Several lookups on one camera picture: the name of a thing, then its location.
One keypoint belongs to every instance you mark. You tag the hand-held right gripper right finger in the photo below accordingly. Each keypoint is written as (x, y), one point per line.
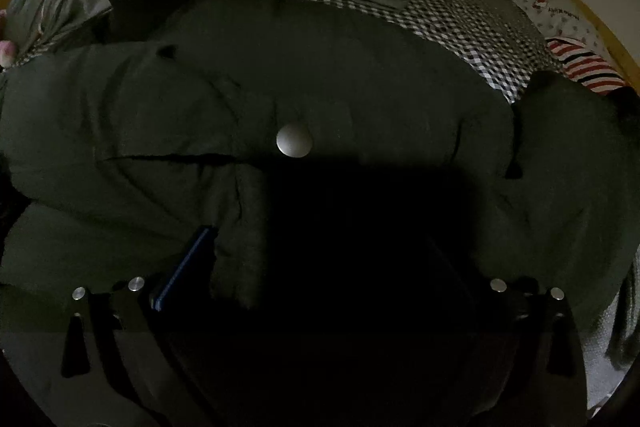
(530, 307)

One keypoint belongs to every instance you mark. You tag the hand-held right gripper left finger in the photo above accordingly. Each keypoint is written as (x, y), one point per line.
(186, 264)

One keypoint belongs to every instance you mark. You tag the dark green jacket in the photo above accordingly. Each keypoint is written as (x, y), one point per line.
(350, 82)

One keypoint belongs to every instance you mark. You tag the grey fringed blanket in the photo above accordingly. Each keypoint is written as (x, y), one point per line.
(617, 332)

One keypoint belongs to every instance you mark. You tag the red white striped cloth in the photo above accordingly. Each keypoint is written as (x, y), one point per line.
(582, 64)

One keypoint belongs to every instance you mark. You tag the black white checked bedsheet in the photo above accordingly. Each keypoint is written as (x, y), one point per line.
(465, 27)

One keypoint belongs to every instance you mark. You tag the white floral pillow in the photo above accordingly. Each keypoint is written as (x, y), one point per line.
(550, 2)

